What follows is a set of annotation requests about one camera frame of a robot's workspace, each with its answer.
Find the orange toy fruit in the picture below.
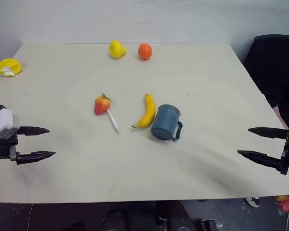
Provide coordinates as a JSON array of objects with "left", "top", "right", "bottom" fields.
[{"left": 137, "top": 43, "right": 153, "bottom": 61}]

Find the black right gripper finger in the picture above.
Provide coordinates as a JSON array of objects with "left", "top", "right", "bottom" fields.
[
  {"left": 248, "top": 127, "right": 289, "bottom": 140},
  {"left": 237, "top": 149, "right": 284, "bottom": 169}
]

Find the white toothbrush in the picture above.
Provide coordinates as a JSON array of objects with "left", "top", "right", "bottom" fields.
[{"left": 107, "top": 110, "right": 121, "bottom": 134}]

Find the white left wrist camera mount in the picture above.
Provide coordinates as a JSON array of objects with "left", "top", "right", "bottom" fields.
[{"left": 0, "top": 105, "right": 20, "bottom": 162}]

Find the bystander in black clothing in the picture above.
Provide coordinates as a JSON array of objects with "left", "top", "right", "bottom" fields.
[{"left": 243, "top": 34, "right": 289, "bottom": 126}]

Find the blue mug with handle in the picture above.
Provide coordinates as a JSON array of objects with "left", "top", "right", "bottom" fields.
[{"left": 150, "top": 104, "right": 184, "bottom": 142}]

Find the yellow toy pear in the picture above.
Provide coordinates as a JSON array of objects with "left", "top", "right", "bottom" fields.
[{"left": 108, "top": 39, "right": 128, "bottom": 59}]

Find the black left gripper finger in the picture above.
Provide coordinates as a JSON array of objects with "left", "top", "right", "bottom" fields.
[
  {"left": 15, "top": 151, "right": 56, "bottom": 166},
  {"left": 16, "top": 126, "right": 50, "bottom": 137}
]

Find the white and black shoe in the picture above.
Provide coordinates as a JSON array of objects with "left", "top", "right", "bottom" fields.
[{"left": 245, "top": 196, "right": 261, "bottom": 208}]

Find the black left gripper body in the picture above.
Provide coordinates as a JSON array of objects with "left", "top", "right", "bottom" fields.
[{"left": 0, "top": 133, "right": 21, "bottom": 166}]

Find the red toy strawberry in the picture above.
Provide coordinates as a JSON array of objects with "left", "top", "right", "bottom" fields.
[{"left": 94, "top": 92, "right": 112, "bottom": 116}]

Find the bag of toy fruit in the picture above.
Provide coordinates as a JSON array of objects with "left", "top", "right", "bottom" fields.
[{"left": 274, "top": 194, "right": 289, "bottom": 214}]

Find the yellow toy banana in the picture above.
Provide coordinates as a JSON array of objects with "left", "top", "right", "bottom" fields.
[{"left": 131, "top": 93, "right": 157, "bottom": 128}]

